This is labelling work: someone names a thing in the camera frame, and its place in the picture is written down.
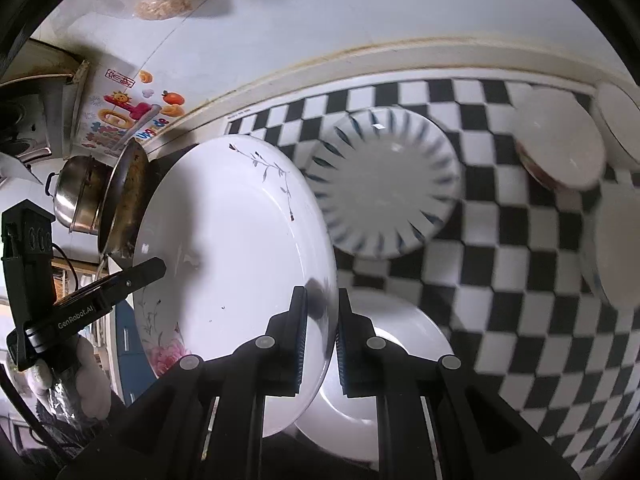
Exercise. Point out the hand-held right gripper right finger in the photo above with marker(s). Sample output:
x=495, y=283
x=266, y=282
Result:
x=343, y=355

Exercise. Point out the blue cabinet door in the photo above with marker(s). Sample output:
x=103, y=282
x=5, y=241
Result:
x=132, y=350

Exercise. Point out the white bowl blue pattern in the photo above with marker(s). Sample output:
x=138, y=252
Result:
x=617, y=245

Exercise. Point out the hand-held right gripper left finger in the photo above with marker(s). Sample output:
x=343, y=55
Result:
x=299, y=350

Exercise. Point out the dark wok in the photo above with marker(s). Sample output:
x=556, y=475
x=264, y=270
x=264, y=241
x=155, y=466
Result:
x=122, y=200

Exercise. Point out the stainless steel pot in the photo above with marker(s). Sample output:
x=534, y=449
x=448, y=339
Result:
x=80, y=190

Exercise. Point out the large white floral plate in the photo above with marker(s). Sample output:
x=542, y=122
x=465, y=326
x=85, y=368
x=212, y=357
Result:
x=235, y=240

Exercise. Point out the grey gas stove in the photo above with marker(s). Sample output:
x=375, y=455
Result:
x=20, y=125

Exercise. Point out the black white checkered tablecloth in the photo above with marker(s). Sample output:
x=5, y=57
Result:
x=500, y=280

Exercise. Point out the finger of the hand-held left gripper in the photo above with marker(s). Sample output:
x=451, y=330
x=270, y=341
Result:
x=135, y=275

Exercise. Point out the plain white bowl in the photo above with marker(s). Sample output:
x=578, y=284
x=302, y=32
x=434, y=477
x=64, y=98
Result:
x=622, y=120

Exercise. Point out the plain white plate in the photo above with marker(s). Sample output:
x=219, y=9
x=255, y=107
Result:
x=400, y=330

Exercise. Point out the blue striped white plate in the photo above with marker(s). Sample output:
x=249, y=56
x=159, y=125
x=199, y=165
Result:
x=385, y=185

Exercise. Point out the person's left hand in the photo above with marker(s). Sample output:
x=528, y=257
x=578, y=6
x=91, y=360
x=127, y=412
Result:
x=90, y=385

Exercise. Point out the colourful wall sticker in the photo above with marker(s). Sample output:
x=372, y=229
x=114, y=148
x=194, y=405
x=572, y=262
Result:
x=125, y=115

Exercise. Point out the white bowl dark rim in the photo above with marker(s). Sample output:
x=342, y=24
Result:
x=560, y=140

